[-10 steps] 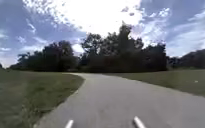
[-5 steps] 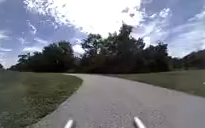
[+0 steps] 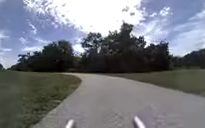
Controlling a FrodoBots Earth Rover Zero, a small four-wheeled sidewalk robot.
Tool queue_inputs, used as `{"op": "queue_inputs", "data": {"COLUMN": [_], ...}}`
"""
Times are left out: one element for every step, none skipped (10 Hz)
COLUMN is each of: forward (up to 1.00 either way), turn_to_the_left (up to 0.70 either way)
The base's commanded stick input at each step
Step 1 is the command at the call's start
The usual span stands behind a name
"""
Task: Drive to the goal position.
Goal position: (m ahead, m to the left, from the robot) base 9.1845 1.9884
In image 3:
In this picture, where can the wood of dark trees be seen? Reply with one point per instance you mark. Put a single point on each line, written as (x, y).
(116, 53)

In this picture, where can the grey concrete path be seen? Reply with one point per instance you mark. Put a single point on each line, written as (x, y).
(116, 103)

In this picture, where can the robot's own part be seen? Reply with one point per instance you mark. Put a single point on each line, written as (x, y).
(69, 124)
(138, 122)

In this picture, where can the grass verge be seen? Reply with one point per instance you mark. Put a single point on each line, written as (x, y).
(176, 80)

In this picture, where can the grass field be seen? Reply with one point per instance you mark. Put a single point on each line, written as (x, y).
(23, 96)

